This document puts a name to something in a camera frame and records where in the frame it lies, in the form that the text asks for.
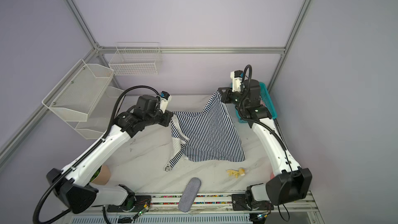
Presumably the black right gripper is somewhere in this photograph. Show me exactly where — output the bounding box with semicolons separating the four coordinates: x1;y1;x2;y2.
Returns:
215;86;247;111

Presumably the blue white striped tank top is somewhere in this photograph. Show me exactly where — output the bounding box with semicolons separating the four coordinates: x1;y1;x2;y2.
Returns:
164;91;246;172

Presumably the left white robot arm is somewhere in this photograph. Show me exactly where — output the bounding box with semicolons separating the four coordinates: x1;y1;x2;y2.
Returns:
47;92;173;214

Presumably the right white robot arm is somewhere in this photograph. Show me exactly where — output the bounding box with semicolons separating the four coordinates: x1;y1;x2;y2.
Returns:
218;80;313;206

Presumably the teal plastic basket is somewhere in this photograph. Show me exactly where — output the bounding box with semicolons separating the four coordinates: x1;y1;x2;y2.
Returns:
234;79;277;123

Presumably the grey fabric pouch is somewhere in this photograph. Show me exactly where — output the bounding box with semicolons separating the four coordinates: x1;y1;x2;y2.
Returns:
178;177;201;213

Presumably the green potted plant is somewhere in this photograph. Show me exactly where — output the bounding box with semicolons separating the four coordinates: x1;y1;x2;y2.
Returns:
90;165;111;186

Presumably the yellow toy giraffe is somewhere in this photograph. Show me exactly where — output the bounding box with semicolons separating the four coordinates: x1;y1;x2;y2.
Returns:
226;168;246;178

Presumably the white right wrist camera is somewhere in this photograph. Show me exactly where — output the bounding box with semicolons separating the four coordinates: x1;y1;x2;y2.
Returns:
230;70;243;92

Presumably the horizontal aluminium frame bar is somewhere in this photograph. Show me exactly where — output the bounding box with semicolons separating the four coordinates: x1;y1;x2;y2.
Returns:
98;47;286;55

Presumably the white wire wall basket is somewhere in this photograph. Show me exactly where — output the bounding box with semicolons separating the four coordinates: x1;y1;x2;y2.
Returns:
109;42;163;76

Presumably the white mesh wall shelf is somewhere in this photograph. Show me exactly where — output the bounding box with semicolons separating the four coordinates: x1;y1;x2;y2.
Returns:
42;60;123;140

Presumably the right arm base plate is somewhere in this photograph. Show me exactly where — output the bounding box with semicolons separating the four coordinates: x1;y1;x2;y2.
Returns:
232;193;274;211

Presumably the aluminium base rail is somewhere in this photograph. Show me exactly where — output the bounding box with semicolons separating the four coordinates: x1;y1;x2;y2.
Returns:
61;190;319;216

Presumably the aluminium frame corner post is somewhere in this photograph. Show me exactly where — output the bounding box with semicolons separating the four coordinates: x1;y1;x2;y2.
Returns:
51;0;122;89

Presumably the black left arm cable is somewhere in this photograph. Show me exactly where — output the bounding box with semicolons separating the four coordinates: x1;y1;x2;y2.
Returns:
32;85;160;224

